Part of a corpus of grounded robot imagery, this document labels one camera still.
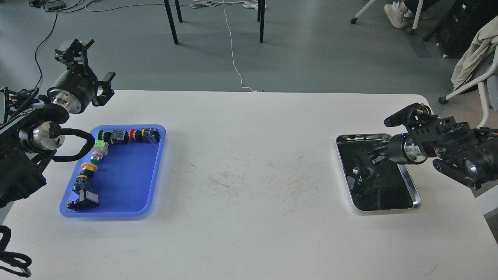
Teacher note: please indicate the yellow push button switch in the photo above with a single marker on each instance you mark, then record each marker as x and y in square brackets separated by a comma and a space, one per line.
[84, 178]

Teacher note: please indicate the black switch block red tip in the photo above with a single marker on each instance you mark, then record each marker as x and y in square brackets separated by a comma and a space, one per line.
[86, 199]

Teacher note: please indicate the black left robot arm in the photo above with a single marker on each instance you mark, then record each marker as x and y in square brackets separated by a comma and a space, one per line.
[31, 133]

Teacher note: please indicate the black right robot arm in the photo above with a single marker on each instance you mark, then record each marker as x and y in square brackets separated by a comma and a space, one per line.
[468, 156]

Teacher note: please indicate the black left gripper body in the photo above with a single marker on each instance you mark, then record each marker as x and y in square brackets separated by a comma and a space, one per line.
[72, 91]

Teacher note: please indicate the white rolling chair base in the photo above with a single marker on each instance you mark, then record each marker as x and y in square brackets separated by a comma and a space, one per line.
[417, 13]

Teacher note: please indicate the red push button switch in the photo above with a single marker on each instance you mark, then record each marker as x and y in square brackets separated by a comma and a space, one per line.
[148, 136]

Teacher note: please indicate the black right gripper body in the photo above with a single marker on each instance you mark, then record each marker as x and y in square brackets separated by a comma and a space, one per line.
[401, 149]

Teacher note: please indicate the white chair with beige jacket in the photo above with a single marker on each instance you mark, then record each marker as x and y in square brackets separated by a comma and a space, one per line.
[478, 67]

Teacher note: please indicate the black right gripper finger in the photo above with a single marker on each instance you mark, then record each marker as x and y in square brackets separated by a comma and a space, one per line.
[373, 146]
[366, 166]

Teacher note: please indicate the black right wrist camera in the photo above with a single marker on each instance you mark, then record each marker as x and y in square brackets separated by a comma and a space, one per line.
[404, 114]

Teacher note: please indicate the shiny metal tray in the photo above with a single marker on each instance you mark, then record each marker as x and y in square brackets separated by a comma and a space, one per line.
[391, 190]

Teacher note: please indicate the white green push button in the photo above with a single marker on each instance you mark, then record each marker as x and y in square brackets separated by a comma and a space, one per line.
[99, 151]

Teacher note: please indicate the person's white sneaker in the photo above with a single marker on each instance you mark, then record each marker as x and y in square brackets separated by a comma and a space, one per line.
[396, 13]

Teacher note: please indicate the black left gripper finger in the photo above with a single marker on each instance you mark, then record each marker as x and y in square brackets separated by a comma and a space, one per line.
[107, 91]
[73, 54]

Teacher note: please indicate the blue plastic tray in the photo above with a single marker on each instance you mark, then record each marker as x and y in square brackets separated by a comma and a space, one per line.
[125, 179]

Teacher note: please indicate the green push button switch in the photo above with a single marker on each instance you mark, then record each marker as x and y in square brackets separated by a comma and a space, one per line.
[116, 137]

